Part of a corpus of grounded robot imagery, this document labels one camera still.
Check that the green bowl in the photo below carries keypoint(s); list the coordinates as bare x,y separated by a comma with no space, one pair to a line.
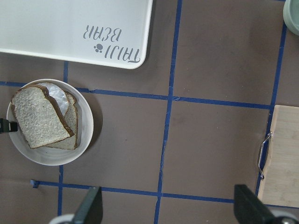
291,15

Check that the cream round plate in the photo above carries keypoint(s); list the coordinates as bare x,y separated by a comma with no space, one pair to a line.
54,156

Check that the white bear tray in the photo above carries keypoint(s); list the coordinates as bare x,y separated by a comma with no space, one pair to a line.
111,33

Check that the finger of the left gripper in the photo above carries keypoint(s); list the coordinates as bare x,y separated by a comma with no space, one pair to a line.
7,126

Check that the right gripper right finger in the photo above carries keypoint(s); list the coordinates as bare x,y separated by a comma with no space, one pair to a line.
248,209

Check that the bread slice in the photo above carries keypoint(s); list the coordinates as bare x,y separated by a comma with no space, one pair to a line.
71,118
39,116

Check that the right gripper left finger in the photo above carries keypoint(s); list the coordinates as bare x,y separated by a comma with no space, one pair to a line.
90,210

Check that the fried egg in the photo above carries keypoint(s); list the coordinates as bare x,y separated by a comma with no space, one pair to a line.
59,95

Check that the wooden cutting board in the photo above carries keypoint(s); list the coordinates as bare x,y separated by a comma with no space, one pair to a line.
280,176

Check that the bread slice on plate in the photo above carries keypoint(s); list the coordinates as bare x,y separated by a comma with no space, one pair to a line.
71,118

